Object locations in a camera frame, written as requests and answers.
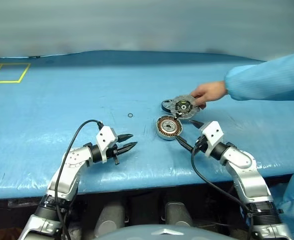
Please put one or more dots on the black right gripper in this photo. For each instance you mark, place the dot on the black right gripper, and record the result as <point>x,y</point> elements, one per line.
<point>200,145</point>

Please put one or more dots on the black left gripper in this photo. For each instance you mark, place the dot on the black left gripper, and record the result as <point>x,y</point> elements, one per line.
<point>112,150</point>

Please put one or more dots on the copper-wound motor stator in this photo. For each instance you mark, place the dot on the copper-wound motor stator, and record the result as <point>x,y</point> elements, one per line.
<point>168,127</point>

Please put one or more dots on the dark spoked rotor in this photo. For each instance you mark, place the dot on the dark spoked rotor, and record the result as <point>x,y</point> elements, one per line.
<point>166,103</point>

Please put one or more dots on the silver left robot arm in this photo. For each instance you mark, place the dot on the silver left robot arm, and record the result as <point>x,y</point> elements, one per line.
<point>69,160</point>

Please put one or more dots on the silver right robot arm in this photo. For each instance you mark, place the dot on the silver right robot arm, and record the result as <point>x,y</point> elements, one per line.
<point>249,180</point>

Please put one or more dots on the blue-sleeved person forearm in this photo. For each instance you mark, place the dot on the blue-sleeved person forearm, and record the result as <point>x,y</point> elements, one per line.
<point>267,77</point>

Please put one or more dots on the person's bare hand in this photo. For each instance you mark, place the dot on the person's bare hand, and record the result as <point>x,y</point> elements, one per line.
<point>212,91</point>

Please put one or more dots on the grey rounded robot leg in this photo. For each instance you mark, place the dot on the grey rounded robot leg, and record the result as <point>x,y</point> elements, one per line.
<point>177,215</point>
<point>110,217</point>

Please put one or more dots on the blue plastic table cover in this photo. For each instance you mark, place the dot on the blue plastic table cover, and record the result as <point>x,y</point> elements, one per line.
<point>62,100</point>

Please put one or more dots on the grey robot chest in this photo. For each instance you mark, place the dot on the grey robot chest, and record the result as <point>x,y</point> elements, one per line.
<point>142,232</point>

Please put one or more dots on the yellow tape marking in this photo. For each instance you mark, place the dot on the yellow tape marking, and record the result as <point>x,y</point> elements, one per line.
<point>12,64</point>

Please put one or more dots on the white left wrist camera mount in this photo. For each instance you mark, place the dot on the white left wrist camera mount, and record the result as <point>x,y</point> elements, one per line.
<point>107,137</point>

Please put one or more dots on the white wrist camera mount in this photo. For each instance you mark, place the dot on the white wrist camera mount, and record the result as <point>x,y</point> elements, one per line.
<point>212,133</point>
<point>107,137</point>

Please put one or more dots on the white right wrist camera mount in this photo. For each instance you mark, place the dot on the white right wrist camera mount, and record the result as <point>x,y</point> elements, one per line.
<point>212,133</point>

